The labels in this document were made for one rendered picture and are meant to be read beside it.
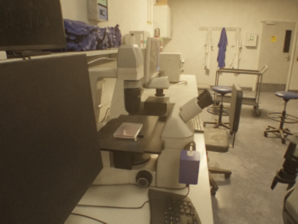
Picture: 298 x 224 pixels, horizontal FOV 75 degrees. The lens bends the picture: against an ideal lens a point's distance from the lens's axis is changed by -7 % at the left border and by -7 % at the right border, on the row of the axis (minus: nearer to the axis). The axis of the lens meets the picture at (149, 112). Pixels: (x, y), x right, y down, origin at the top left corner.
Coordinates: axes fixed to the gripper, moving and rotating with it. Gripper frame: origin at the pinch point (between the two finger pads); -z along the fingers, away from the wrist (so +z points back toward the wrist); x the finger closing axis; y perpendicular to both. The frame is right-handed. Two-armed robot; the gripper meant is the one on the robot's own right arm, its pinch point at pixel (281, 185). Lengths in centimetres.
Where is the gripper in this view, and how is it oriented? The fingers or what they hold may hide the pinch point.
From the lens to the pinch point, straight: 137.3
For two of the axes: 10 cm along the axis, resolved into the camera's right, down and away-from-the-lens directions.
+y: 0.0, 3.1, -9.5
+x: -9.8, -1.9, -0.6
